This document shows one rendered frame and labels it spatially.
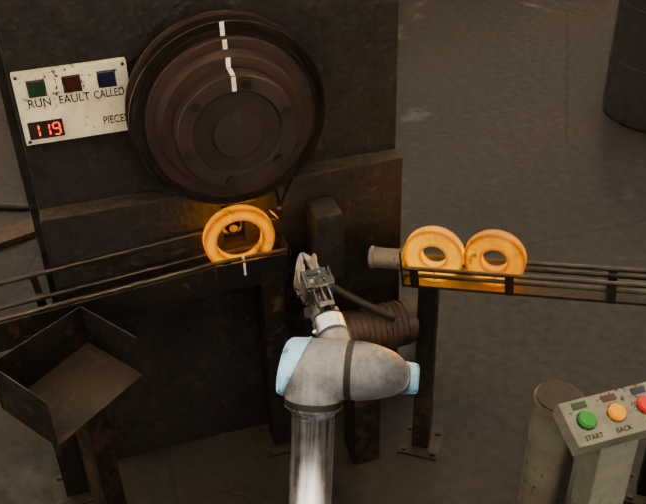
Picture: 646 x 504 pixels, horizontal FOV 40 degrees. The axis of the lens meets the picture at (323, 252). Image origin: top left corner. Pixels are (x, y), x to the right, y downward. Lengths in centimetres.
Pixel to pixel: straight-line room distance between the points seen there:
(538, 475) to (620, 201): 194
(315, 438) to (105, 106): 96
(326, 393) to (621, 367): 162
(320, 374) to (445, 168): 257
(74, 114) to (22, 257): 166
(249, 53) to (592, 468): 122
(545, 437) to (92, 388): 109
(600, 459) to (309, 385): 75
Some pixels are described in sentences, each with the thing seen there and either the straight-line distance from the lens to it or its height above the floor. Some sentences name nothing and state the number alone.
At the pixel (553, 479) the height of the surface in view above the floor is 29.
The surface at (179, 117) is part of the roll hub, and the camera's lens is 201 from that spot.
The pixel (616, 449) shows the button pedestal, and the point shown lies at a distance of 215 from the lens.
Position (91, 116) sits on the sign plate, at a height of 111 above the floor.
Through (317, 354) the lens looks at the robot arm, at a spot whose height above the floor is 91.
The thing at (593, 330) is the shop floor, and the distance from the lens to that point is 330.
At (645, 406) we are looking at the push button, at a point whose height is 61.
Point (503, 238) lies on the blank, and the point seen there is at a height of 80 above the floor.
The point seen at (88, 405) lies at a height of 60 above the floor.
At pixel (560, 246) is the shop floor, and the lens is 370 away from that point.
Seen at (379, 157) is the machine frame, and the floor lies 87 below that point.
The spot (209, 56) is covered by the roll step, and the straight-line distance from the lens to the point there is 203.
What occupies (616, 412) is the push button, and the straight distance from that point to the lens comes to 211.
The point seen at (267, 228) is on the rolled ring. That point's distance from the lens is 232.
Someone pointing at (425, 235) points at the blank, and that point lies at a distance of 230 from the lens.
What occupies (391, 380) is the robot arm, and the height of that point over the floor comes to 86.
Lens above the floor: 204
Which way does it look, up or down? 35 degrees down
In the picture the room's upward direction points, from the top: 2 degrees counter-clockwise
